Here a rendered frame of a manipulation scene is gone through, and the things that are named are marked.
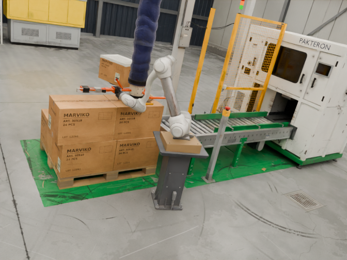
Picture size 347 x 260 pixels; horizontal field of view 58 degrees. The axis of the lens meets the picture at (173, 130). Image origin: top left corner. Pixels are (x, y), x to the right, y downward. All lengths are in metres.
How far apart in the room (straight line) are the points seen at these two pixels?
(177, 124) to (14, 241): 1.71
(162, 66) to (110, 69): 2.68
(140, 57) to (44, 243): 2.03
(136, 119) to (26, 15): 7.40
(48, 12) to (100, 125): 7.50
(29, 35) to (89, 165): 7.48
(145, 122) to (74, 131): 0.83
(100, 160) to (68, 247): 1.07
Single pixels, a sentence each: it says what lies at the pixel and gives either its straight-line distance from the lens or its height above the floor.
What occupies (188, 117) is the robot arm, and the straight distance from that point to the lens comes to 3.11.
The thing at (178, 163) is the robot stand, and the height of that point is 0.56.
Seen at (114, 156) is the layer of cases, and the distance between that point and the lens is 3.66.
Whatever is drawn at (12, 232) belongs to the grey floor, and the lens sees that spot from 3.17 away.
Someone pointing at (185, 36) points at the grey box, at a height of 1.63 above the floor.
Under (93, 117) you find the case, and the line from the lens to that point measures 3.33.
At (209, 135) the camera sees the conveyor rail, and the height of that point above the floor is 0.58.
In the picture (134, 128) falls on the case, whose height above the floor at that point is 0.68.
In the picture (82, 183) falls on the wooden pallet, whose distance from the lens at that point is 3.72.
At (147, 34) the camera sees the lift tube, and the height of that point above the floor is 1.72.
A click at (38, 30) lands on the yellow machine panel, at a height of 0.48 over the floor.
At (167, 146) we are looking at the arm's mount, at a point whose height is 0.80.
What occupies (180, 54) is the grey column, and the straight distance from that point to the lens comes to 4.98.
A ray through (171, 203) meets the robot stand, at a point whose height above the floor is 0.06.
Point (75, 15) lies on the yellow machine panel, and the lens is 10.78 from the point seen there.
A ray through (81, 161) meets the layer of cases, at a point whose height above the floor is 0.32.
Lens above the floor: 2.10
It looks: 22 degrees down
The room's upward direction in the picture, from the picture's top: 12 degrees clockwise
